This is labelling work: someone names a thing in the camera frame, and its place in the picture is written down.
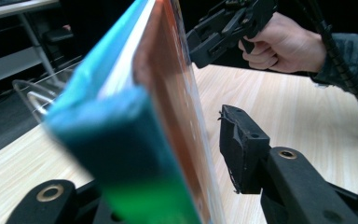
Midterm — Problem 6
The black corrugated cable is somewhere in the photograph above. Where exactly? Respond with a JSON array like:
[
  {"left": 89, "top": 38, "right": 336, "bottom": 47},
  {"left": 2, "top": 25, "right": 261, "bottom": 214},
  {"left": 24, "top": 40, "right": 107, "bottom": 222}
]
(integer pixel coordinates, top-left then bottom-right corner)
[{"left": 300, "top": 0, "right": 358, "bottom": 158}]

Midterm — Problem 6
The black office chair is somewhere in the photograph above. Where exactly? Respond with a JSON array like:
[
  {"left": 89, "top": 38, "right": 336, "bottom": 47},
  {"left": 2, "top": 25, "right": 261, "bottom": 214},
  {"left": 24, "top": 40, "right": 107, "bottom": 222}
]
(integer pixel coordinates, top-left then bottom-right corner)
[{"left": 41, "top": 23, "right": 76, "bottom": 45}]

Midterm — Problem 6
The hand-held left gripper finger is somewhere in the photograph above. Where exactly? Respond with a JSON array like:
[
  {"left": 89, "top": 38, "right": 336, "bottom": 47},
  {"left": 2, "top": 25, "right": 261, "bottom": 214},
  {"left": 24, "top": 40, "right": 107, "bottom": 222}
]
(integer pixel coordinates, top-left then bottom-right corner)
[{"left": 218, "top": 104, "right": 271, "bottom": 195}]

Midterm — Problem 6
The grey desk with metal legs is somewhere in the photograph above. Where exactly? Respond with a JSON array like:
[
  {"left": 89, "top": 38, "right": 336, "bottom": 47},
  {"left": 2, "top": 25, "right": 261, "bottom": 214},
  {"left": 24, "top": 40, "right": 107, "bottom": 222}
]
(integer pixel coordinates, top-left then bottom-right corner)
[{"left": 0, "top": 0, "right": 62, "bottom": 90}]

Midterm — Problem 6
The teal and orange book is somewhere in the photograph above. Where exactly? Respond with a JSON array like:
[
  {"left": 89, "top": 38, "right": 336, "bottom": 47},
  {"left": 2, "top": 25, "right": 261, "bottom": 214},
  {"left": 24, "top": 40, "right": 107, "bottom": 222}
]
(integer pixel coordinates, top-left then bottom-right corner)
[{"left": 43, "top": 0, "right": 227, "bottom": 224}]

